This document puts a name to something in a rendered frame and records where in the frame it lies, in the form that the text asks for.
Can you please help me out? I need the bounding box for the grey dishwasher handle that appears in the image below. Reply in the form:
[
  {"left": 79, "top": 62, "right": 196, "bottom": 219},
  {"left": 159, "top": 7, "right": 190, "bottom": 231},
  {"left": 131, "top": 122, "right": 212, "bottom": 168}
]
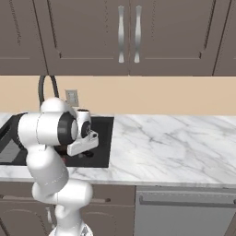
[{"left": 138, "top": 195, "right": 236, "bottom": 209}]

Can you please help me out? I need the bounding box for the silver cupboard door handle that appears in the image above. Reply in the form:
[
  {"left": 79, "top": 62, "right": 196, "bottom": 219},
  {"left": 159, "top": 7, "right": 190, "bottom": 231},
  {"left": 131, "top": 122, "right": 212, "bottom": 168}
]
[
  {"left": 117, "top": 5, "right": 125, "bottom": 64},
  {"left": 134, "top": 5, "right": 143, "bottom": 64}
]

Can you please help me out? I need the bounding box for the dark drawer front handle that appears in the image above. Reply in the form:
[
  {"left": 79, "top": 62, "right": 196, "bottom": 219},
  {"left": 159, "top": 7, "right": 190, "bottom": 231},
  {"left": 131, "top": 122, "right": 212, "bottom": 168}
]
[{"left": 90, "top": 197, "right": 112, "bottom": 204}]

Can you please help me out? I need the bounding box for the brown wall cupboard door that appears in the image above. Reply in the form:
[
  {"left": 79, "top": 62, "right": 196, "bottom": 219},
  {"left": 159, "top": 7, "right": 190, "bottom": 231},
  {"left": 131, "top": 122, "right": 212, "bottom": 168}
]
[
  {"left": 128, "top": 0, "right": 232, "bottom": 77},
  {"left": 0, "top": 0, "right": 49, "bottom": 76},
  {"left": 32, "top": 0, "right": 130, "bottom": 77},
  {"left": 213, "top": 0, "right": 236, "bottom": 77}
]

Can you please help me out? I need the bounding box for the brown base cupboard door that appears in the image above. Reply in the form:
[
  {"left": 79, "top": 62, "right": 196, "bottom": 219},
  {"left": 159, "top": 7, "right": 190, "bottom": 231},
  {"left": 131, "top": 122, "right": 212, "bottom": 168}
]
[
  {"left": 80, "top": 203, "right": 136, "bottom": 236},
  {"left": 0, "top": 201, "right": 58, "bottom": 236}
]

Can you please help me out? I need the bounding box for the silver base cupboard handle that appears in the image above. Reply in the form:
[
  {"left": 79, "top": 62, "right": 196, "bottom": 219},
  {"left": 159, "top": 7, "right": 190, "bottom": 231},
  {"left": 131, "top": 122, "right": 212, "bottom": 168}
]
[{"left": 45, "top": 206, "right": 53, "bottom": 224}]

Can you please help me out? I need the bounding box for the grey dishwasher door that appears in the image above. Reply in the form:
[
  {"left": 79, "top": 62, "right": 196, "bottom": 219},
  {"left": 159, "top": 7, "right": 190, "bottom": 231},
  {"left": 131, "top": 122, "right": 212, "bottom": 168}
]
[{"left": 134, "top": 185, "right": 236, "bottom": 236}]

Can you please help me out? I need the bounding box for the grey wall socket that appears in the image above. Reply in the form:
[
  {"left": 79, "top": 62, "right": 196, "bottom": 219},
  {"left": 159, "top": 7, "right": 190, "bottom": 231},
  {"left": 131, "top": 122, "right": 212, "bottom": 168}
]
[{"left": 65, "top": 88, "right": 80, "bottom": 107}]

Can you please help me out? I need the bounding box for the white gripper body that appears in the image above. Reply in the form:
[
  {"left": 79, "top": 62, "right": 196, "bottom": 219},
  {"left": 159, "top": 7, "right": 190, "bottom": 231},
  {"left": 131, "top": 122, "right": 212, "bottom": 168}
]
[{"left": 66, "top": 131, "right": 100, "bottom": 158}]

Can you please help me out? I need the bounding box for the black arched tap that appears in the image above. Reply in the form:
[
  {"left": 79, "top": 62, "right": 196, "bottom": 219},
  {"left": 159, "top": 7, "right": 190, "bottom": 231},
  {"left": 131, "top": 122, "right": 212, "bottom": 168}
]
[{"left": 37, "top": 75, "right": 60, "bottom": 107}]

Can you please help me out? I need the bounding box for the black sink basin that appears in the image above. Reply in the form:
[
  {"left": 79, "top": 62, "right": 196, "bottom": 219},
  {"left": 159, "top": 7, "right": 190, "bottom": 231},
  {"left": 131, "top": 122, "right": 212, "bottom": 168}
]
[{"left": 0, "top": 112, "right": 115, "bottom": 169}]

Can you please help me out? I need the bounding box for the brown false drawer front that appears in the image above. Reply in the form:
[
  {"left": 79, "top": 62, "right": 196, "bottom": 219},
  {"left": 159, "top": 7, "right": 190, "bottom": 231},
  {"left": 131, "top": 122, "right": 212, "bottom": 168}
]
[{"left": 0, "top": 182, "right": 136, "bottom": 207}]

